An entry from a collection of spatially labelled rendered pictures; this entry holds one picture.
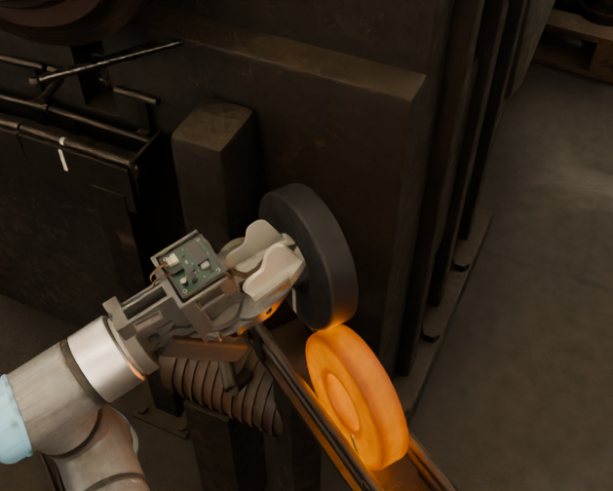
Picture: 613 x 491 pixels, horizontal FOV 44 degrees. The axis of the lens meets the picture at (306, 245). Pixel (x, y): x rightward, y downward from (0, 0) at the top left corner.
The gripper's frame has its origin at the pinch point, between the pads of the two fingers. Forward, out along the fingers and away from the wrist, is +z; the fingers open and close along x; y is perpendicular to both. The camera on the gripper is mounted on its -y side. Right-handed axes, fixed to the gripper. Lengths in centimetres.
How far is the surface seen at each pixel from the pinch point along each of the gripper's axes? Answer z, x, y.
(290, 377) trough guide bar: -8.3, -4.2, -14.1
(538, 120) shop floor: 98, 74, -113
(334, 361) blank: -4.1, -9.9, -5.7
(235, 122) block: 3.6, 26.3, -5.2
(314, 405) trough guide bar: -7.9, -9.0, -13.4
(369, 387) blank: -2.9, -14.8, -4.7
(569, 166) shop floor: 92, 54, -111
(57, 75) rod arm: -12.2, 33.1, 9.1
